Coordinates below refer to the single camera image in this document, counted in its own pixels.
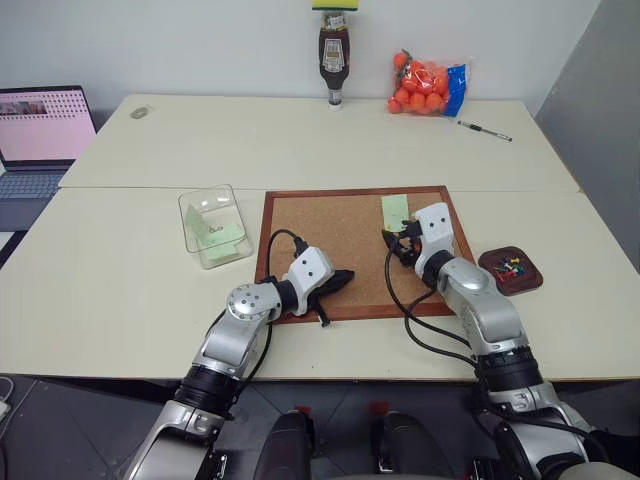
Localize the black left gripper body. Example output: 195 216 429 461
311 271 350 305

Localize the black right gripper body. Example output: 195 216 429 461
393 218 425 268

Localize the brown wooden tray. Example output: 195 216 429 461
476 244 545 299

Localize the clear plastic box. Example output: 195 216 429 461
177 183 255 272

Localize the wood-framed cork board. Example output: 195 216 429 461
254 185 477 326

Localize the dark rounded shape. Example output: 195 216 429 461
268 408 317 480
381 409 432 480

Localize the black and white pen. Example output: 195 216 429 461
456 119 514 143

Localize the bag of orange balls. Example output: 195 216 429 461
385 47 477 120

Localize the brown sauce squeeze bottle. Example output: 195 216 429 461
315 11 354 109

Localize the yellow green sponge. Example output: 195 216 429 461
310 0 363 14

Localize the grey laptop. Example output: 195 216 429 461
0 84 98 232

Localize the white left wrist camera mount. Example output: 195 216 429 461
286 246 336 318

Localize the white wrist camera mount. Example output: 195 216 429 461
413 201 463 275
286 246 336 318

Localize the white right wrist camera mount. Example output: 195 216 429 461
413 201 463 275

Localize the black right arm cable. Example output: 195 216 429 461
383 252 484 364

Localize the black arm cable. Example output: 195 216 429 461
266 229 312 283
383 252 484 364

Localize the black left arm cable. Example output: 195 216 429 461
266 229 312 283

